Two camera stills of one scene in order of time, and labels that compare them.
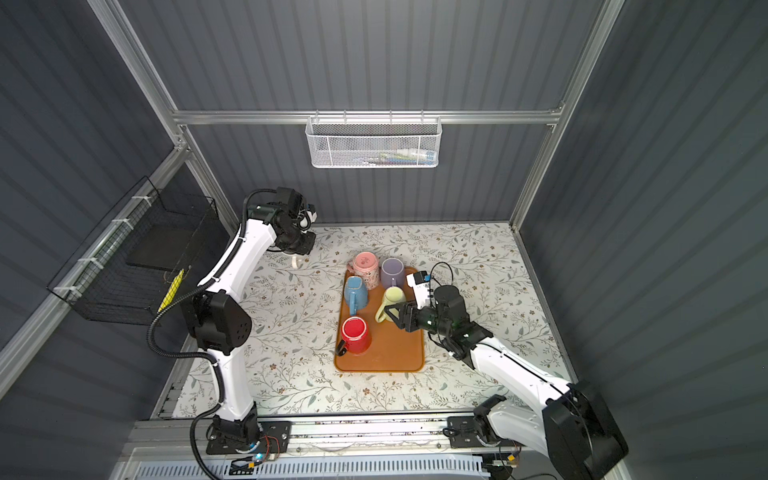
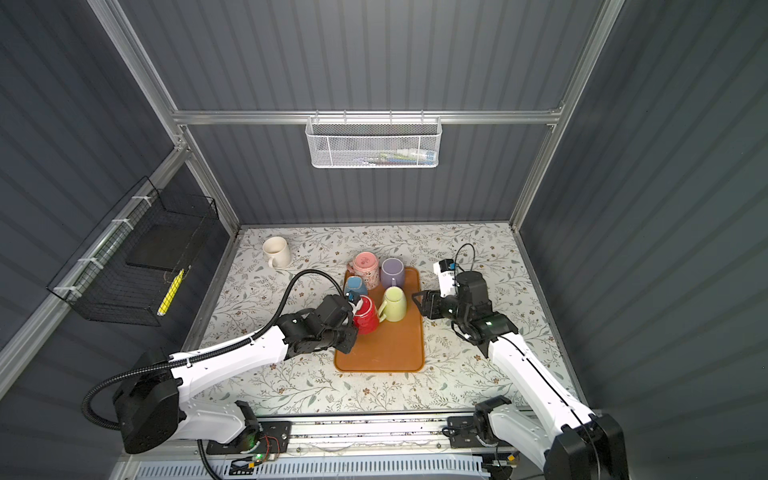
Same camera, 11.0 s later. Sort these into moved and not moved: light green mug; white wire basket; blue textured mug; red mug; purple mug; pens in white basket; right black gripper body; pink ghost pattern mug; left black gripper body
Moved: red mug; right black gripper body; left black gripper body
Not moved: pink ghost pattern mug; blue textured mug; light green mug; white wire basket; purple mug; pens in white basket
